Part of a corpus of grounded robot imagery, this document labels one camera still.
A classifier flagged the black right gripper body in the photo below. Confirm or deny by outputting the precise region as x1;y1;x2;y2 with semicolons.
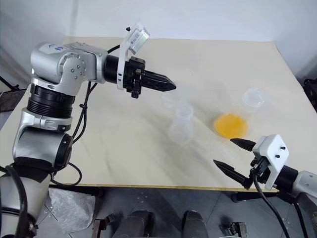
244;158;271;190

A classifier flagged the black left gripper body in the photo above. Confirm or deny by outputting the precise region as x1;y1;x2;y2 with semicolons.
123;56;147;99

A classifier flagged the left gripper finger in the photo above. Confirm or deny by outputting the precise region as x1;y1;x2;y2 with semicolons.
145;70;173;83
142;79;177;94

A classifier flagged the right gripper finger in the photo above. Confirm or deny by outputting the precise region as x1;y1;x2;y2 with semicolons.
213;160;250;187
229;138;257;153

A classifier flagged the clear plastic flask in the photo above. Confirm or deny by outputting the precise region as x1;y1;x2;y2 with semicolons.
160;80;182;110

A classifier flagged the clear flask with orange liquid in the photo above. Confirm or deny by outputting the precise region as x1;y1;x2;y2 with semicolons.
213;86;267;139

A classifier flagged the dark rounded shape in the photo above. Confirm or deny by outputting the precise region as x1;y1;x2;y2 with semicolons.
182;210;208;238
124;210;155;238

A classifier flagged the black metal stand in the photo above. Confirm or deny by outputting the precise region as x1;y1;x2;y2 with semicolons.
0;73;21;115

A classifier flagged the crumpled clear plastic bag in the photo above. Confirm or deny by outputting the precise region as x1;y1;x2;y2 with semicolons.
48;187;97;236

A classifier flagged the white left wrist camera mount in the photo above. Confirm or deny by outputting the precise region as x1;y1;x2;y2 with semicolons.
116;21;151;91

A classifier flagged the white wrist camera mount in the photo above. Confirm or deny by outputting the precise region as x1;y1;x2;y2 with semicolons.
116;21;151;91
252;134;290;190

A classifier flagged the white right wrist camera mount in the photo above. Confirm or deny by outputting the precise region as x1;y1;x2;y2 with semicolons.
252;134;290;190

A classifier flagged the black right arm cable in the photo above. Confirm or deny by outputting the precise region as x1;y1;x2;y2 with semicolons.
252;173;291;238

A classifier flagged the black metal bracket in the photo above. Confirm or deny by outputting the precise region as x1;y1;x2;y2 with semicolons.
223;220;248;238
92;215;115;238

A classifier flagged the black equipment frame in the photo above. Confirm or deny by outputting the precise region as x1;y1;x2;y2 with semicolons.
303;77;317;110

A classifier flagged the black table frame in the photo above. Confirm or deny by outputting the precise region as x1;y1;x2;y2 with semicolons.
49;184;280;203

